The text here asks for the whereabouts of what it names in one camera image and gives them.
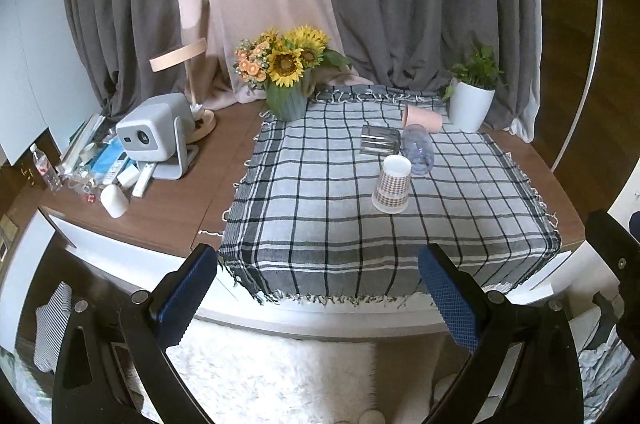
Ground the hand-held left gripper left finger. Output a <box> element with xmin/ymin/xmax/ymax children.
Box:
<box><xmin>51</xmin><ymin>243</ymin><xmax>219</xmax><ymax>424</ymax></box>

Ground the checkered paper cup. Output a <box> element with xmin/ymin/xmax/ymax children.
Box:
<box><xmin>371</xmin><ymin>155</ymin><xmax>413</xmax><ymax>213</ymax></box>

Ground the wooden desk lamp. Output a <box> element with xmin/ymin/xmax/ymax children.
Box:
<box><xmin>150</xmin><ymin>38</ymin><xmax>218</xmax><ymax>142</ymax></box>

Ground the pink cup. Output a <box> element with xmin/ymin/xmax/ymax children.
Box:
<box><xmin>401</xmin><ymin>105</ymin><xmax>444</xmax><ymax>133</ymax></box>

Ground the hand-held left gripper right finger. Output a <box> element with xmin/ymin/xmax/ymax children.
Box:
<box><xmin>418</xmin><ymin>243</ymin><xmax>585</xmax><ymax>424</ymax></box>

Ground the sunflower bouquet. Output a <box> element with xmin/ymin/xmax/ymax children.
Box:
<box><xmin>232</xmin><ymin>26</ymin><xmax>353</xmax><ymax>89</ymax></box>

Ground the white remote control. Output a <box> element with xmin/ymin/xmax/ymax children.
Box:
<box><xmin>132</xmin><ymin>161</ymin><xmax>157</xmax><ymax>197</ymax></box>

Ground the plaid tablecloth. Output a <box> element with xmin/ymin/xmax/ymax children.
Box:
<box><xmin>218</xmin><ymin>85</ymin><xmax>562</xmax><ymax>306</ymax></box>

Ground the green potted plant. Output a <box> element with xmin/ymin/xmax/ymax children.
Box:
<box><xmin>443</xmin><ymin>44</ymin><xmax>506</xmax><ymax>101</ymax></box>

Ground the striped cushion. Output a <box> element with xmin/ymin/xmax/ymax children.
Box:
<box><xmin>33</xmin><ymin>281</ymin><xmax>74</xmax><ymax>375</ymax></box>

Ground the green ribbed vase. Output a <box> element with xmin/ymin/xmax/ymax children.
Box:
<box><xmin>265</xmin><ymin>69</ymin><xmax>312</xmax><ymax>122</ymax></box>

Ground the white fluffy rug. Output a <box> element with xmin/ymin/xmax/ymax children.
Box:
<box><xmin>165</xmin><ymin>319</ymin><xmax>378</xmax><ymax>424</ymax></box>

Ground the white rounded container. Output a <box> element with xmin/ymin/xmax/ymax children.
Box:
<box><xmin>100</xmin><ymin>184</ymin><xmax>130</xmax><ymax>219</ymax></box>

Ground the clear purple plastic cup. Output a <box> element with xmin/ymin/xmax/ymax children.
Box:
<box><xmin>401</xmin><ymin>123</ymin><xmax>435</xmax><ymax>176</ymax></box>

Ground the blue packet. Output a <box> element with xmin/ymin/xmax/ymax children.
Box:
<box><xmin>89</xmin><ymin>137</ymin><xmax>135</xmax><ymax>183</ymax></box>

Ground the clear water bottle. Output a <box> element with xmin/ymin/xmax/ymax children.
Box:
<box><xmin>29</xmin><ymin>143</ymin><xmax>63</xmax><ymax>191</ymax></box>

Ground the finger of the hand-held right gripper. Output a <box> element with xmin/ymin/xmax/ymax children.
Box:
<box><xmin>584</xmin><ymin>209</ymin><xmax>640</xmax><ymax>355</ymax></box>

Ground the ribbed clear glass cup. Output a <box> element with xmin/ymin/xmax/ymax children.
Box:
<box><xmin>360</xmin><ymin>125</ymin><xmax>402</xmax><ymax>156</ymax></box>

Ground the white plant pot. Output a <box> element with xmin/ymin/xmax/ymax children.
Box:
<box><xmin>448</xmin><ymin>77</ymin><xmax>496</xmax><ymax>133</ymax></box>

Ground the grey projector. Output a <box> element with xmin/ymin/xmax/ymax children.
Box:
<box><xmin>115</xmin><ymin>93</ymin><xmax>199</xmax><ymax>180</ymax></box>

